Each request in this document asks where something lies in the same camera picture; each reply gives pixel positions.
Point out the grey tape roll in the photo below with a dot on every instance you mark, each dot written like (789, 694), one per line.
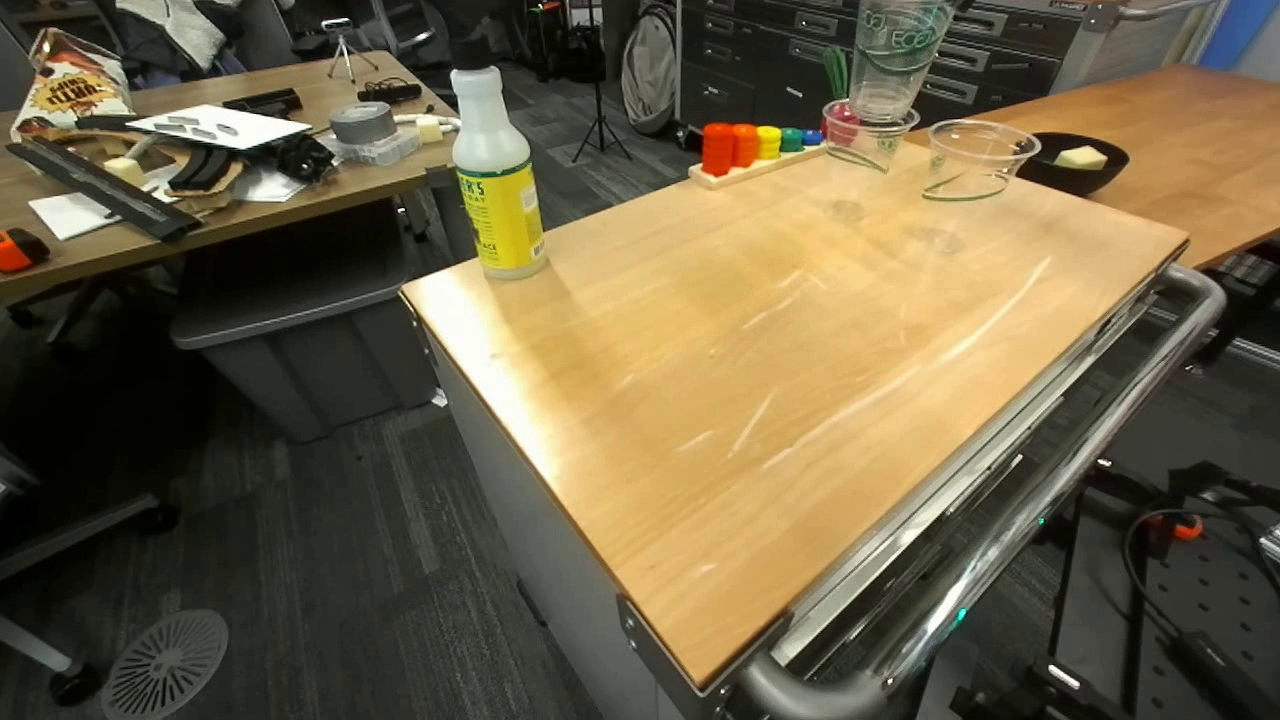
(361, 123)

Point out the green stacking disc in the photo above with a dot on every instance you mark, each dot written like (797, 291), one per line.
(789, 136)

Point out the black keyboard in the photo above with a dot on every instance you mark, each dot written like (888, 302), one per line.
(152, 217)

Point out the white paper sheet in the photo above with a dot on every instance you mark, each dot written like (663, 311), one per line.
(218, 125)

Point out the metal cart handle rail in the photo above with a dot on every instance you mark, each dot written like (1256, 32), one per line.
(877, 624)

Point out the orange stacking disc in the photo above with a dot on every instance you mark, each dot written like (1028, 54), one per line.
(744, 147)

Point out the orange-red stacking disc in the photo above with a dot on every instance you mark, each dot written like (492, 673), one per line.
(716, 150)

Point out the brown office desk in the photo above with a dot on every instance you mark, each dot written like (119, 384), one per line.
(66, 238)

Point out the snack chip bag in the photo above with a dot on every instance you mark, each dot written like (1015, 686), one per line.
(70, 79)

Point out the black bowl with butter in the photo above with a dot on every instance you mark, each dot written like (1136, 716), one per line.
(1074, 160)

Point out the clear plastic cup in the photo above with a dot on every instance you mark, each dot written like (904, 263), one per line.
(973, 158)
(895, 54)
(866, 143)

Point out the yellow stacking disc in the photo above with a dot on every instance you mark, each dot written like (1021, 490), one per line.
(770, 143)

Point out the spray bottle yellow label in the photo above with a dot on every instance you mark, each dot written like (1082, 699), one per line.
(492, 169)

